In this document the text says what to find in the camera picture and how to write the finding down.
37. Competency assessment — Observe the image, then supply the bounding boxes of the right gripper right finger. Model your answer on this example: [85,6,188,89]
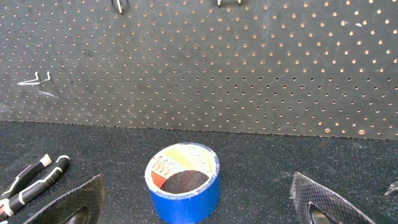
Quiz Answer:
[290,172,377,224]

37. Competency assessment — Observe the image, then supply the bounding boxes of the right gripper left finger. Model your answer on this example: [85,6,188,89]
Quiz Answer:
[7,173,106,224]

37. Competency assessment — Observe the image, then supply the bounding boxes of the black and white pliers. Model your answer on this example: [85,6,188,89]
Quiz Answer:
[0,154,71,222]

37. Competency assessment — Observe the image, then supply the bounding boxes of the roll of blue tape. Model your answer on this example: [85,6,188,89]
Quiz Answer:
[144,142,221,224]

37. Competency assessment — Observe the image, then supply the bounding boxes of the black pegboard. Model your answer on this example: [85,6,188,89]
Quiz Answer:
[0,0,398,141]

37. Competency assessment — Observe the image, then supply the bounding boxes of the metal hook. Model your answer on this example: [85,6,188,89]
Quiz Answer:
[110,0,130,15]
[17,71,52,86]
[216,0,243,7]

